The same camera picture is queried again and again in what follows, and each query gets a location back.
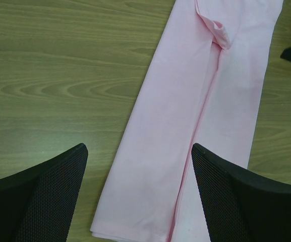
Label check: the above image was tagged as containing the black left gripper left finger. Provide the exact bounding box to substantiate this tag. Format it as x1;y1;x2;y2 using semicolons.
0;143;88;242

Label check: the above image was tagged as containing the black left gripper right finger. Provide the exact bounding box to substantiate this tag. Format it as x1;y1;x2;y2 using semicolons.
192;143;291;241

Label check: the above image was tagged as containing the pink t shirt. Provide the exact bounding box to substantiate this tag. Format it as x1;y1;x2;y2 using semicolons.
90;0;283;241

